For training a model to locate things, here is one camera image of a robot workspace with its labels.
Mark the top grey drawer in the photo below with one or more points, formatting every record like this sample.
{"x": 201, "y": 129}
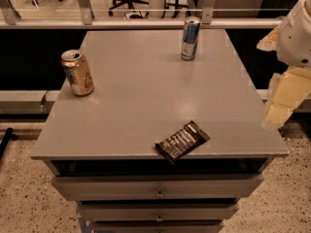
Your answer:
{"x": 106, "y": 189}

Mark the orange soda can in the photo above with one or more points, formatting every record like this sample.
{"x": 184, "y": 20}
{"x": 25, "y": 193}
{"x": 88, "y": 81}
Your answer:
{"x": 77, "y": 72}

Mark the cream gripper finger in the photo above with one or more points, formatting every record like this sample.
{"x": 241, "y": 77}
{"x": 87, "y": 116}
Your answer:
{"x": 269, "y": 42}
{"x": 285, "y": 93}

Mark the black snack bar wrapper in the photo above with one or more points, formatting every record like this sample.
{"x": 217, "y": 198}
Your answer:
{"x": 187, "y": 139}

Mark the grey drawer cabinet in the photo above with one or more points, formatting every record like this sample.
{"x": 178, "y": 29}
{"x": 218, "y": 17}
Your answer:
{"x": 144, "y": 92}

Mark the bottom grey drawer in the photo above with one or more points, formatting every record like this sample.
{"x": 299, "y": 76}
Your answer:
{"x": 159, "y": 227}

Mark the middle grey drawer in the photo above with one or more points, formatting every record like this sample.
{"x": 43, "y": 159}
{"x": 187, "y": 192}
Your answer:
{"x": 157, "y": 212}

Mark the grey drawer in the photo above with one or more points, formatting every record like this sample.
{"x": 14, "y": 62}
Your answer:
{"x": 159, "y": 227}
{"x": 157, "y": 212}
{"x": 106, "y": 189}

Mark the metal railing frame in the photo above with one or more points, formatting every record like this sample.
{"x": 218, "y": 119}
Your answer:
{"x": 79, "y": 14}

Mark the blue silver energy drink can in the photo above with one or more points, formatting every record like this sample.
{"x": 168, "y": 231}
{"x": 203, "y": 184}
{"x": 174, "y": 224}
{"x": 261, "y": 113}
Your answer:
{"x": 190, "y": 37}

